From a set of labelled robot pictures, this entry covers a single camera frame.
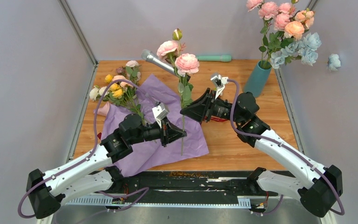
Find silver microphone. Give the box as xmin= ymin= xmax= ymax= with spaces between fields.
xmin=141 ymin=49 xmax=176 ymax=76

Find dark red printed ribbon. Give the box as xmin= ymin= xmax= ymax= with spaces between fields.
xmin=210 ymin=117 xmax=228 ymax=122

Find purple pink wrapping paper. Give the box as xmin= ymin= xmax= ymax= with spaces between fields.
xmin=97 ymin=74 xmax=209 ymax=177

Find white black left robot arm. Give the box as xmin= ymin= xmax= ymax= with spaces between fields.
xmin=26 ymin=114 xmax=187 ymax=219

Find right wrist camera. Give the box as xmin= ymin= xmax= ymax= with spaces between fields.
xmin=210 ymin=73 xmax=228 ymax=99

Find teal cylindrical vase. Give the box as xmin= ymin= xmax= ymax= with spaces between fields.
xmin=243 ymin=60 xmax=272 ymax=98

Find pink flower stem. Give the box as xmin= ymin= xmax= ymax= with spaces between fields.
xmin=267 ymin=0 xmax=296 ymax=49
xmin=156 ymin=28 xmax=200 ymax=157
xmin=246 ymin=0 xmax=278 ymax=68

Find peach orange flower stem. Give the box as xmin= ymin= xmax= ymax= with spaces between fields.
xmin=284 ymin=8 xmax=315 ymax=41

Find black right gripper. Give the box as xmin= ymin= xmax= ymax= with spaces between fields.
xmin=180 ymin=88 xmax=243 ymax=124

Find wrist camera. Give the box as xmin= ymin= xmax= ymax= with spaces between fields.
xmin=152 ymin=102 xmax=169 ymax=130
xmin=210 ymin=73 xmax=228 ymax=99

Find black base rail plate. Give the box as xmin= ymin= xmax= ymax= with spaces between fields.
xmin=68 ymin=168 xmax=303 ymax=208

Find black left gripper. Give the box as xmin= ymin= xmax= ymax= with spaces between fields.
xmin=129 ymin=117 xmax=187 ymax=147

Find light blue artificial flowers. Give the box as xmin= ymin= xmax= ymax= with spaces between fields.
xmin=268 ymin=32 xmax=342 ymax=72

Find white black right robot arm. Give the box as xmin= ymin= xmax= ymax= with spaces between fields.
xmin=180 ymin=89 xmax=344 ymax=217

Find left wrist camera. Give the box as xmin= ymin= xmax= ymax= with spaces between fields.
xmin=152 ymin=102 xmax=169 ymax=130

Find mint green toy microphone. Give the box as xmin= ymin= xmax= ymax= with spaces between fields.
xmin=196 ymin=55 xmax=232 ymax=63

